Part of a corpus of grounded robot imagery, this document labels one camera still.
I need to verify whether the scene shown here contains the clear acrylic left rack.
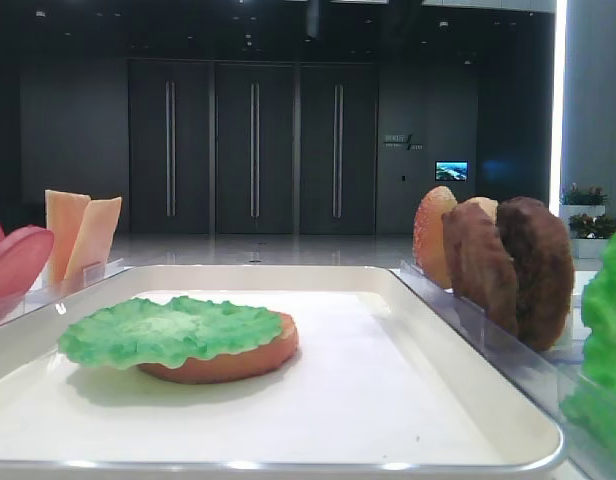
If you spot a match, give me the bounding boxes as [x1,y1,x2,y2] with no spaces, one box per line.
[0,258,125,325]

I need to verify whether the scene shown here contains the right dark door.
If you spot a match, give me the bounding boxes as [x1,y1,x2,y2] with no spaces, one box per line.
[300,65,378,235]

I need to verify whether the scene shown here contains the white rectangular tray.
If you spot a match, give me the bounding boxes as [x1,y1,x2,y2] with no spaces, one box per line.
[0,265,566,479]

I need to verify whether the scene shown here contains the brown meat patty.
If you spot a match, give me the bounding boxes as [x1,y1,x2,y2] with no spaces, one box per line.
[442,201,519,336]
[496,196,574,352]

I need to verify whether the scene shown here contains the white planter with flowers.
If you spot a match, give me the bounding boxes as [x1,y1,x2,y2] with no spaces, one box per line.
[560,183,616,259]

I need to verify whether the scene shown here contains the left dark door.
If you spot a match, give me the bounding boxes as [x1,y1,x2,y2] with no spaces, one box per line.
[129,60,210,234]

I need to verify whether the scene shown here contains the green lettuce in right rack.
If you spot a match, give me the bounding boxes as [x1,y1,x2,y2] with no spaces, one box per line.
[562,232,616,454]

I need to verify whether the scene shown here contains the small wall screen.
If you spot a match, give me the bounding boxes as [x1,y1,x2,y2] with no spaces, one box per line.
[435,161,468,182]

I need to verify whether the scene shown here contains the front orange cheese slice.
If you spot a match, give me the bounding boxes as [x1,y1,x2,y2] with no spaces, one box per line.
[64,197,122,280]

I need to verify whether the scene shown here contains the orange cheese slice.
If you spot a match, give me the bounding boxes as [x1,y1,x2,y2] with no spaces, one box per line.
[64,197,122,280]
[45,190,91,285]

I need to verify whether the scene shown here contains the clear acrylic right rack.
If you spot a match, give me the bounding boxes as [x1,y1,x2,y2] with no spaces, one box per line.
[398,261,616,479]

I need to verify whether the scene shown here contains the bread slice on tray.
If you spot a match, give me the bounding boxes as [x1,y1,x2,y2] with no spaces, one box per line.
[138,313,299,385]

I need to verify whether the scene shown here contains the dark door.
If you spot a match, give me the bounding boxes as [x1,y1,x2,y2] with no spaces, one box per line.
[216,64,294,234]
[129,60,210,234]
[300,65,378,235]

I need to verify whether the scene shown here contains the rear brown meat patty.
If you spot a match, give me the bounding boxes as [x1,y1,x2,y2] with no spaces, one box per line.
[496,196,574,352]

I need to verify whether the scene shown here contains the middle dark door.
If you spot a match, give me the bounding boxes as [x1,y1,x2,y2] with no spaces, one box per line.
[216,64,294,234]

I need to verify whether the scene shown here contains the rear orange cheese slice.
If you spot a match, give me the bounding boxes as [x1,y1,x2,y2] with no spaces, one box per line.
[45,190,91,285]

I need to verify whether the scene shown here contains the front brown meat patty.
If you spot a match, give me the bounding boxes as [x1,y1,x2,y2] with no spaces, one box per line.
[442,201,519,336]

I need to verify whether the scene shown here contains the green lettuce leaf on bread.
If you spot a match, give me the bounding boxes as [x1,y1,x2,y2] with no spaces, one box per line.
[58,296,283,369]

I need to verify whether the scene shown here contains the sesame bun top slice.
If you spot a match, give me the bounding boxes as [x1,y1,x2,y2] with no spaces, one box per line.
[413,186,458,289]

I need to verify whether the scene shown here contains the front red tomato slice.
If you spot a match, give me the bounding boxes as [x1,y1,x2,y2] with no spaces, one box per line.
[0,226,54,300]

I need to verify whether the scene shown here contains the clear acrylic rack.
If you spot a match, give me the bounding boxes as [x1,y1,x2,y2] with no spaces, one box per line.
[398,261,616,479]
[0,258,125,325]

